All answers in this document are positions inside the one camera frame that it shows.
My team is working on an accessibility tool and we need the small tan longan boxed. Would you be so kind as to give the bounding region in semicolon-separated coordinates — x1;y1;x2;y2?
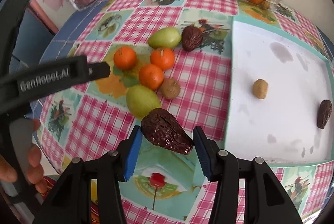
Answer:
252;79;268;99

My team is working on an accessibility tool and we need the brown walnut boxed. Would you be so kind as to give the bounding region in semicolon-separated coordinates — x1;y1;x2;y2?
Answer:
160;78;181;99

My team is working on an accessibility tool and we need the lowest dark dried date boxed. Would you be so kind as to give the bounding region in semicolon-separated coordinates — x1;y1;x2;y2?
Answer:
316;99;332;130

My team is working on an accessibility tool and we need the large dark dried date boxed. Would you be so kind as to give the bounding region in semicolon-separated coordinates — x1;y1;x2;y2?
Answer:
140;108;194;155

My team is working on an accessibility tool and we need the orange tangerine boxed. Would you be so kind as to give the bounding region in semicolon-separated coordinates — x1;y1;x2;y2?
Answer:
113;46;137;71

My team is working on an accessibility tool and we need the person left hand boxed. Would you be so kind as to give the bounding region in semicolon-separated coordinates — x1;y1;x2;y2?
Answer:
0;119;48;195

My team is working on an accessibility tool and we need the green jujube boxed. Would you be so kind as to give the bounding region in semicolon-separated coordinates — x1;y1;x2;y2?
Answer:
126;85;161;120
147;27;181;48

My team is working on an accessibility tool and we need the white tray with teal rim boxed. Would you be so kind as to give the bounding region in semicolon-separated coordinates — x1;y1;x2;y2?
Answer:
223;15;333;166

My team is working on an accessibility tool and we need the checkered fruit tablecloth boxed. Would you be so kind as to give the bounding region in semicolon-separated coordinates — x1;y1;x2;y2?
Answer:
31;0;334;224

